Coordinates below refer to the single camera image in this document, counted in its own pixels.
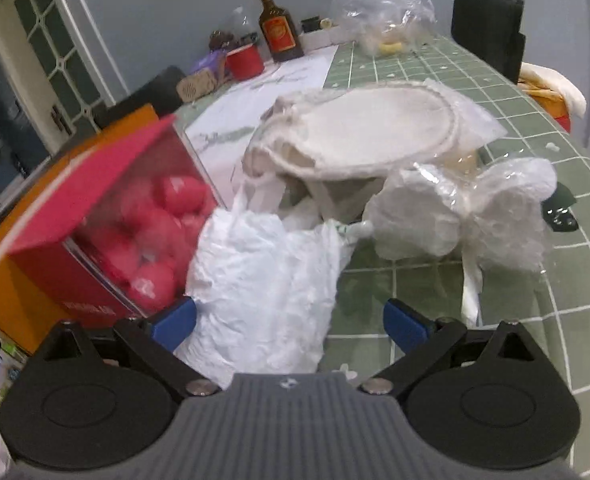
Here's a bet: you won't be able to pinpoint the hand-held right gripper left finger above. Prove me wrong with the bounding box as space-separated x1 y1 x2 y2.
38 297 222 397

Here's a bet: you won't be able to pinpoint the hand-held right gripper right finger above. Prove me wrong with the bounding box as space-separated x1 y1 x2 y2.
360 299 550 395

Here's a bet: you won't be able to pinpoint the white plastic bag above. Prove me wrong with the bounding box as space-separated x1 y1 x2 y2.
175 180 353 376

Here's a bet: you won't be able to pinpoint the orange cardboard box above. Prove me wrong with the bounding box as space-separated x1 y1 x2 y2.
0 105 161 356

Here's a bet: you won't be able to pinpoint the pile of pink balls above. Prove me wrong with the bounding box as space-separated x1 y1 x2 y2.
82 175 216 311

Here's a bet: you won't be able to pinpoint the white item in clear wrap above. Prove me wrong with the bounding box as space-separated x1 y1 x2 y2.
365 157 558 328

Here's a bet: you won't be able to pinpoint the green checked tablecloth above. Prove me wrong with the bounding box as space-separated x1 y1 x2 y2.
175 35 590 478

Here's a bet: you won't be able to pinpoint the dark green plastic piece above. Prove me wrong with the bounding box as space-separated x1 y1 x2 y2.
542 185 580 233

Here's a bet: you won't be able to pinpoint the black chair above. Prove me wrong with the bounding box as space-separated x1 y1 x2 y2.
451 0 526 83
92 65 186 126

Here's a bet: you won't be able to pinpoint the white patterned table runner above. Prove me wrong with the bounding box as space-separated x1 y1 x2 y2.
185 45 341 201

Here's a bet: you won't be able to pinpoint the purple packet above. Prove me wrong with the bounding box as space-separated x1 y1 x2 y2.
192 50 228 73

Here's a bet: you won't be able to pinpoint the red mug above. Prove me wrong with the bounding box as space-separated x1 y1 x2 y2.
225 44 266 82

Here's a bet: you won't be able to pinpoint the yellow bread pieces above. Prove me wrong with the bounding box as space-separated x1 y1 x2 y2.
375 35 411 57

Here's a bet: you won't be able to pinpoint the cream blanket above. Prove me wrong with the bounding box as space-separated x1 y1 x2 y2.
517 62 588 133

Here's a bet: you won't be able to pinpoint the white small box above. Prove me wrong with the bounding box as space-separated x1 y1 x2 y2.
302 27 341 51

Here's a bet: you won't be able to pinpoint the white glass-panel door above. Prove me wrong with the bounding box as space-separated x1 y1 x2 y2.
0 0 128 136

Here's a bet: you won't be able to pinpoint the clear water bottle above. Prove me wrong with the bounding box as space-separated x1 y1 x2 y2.
230 7 256 43

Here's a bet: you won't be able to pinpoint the brown liquor bottle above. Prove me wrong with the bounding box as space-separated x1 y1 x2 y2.
256 0 305 63

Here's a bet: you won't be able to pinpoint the clear plastic bag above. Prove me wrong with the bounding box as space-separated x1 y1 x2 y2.
330 0 438 56

